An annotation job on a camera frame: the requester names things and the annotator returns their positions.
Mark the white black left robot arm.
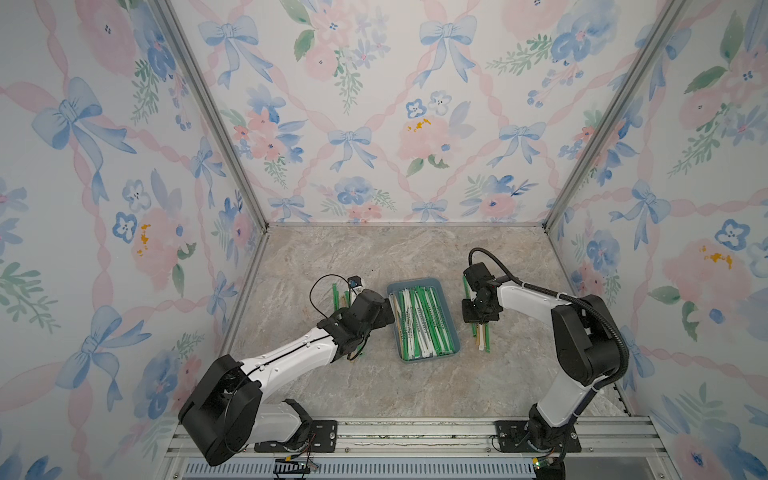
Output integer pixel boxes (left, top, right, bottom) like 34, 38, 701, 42
178, 289, 395, 467

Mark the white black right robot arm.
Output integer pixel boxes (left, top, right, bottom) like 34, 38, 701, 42
462, 279, 629, 449

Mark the green straws pile right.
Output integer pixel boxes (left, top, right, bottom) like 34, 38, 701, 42
462, 277, 477, 338

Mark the blue plastic storage tray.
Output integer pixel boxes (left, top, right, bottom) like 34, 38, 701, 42
387, 277, 461, 363

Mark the green straw right pile edge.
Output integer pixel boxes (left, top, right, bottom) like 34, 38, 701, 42
482, 323, 491, 353

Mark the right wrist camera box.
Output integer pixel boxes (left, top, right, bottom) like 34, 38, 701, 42
463, 263, 496, 293

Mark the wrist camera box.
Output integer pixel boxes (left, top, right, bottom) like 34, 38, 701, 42
463, 263, 496, 293
347, 276, 363, 288

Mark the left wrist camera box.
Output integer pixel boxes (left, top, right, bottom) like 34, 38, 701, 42
347, 276, 363, 288

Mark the thin black left cable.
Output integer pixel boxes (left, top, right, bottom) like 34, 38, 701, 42
308, 274, 352, 322

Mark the black corrugated cable conduit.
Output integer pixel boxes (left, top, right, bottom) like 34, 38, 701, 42
467, 247, 630, 391

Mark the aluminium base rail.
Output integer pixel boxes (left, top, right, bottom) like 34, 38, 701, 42
156, 417, 680, 479

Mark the aluminium frame post right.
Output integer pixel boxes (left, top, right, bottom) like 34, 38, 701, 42
542, 0, 688, 234

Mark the aluminium frame post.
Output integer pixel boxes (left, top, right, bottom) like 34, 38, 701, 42
148, 0, 269, 234
542, 0, 688, 234

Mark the aluminium frame post left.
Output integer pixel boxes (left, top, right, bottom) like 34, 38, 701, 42
148, 0, 269, 234

